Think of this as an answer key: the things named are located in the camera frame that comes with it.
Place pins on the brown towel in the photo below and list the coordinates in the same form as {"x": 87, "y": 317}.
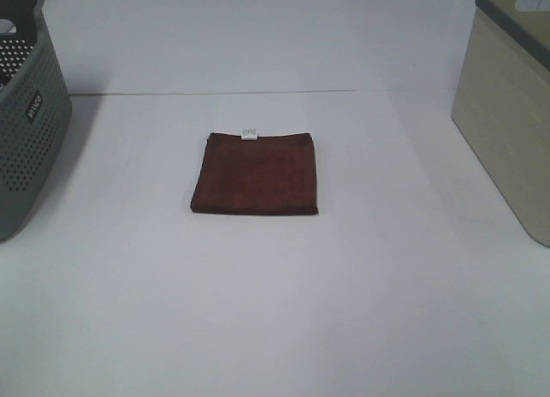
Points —
{"x": 266, "y": 176}

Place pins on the beige plastic basket grey rim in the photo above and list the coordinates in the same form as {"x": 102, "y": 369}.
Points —
{"x": 501, "y": 105}

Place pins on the grey perforated plastic basket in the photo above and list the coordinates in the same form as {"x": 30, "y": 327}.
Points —
{"x": 35, "y": 110}

